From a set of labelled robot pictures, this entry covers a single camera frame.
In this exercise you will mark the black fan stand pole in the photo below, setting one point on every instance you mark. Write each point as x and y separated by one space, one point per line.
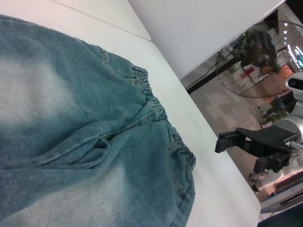
213 74

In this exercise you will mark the large metal cage fan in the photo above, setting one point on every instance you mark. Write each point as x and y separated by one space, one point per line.
260 59

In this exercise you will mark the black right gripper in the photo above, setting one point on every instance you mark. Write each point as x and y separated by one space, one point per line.
272 139

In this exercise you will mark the right wrist camera housing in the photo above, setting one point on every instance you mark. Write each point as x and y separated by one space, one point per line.
296 81

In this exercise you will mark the blue denim shorts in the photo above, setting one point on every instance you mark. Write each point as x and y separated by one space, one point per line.
94 118

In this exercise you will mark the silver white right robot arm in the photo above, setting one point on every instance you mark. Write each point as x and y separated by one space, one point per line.
291 125

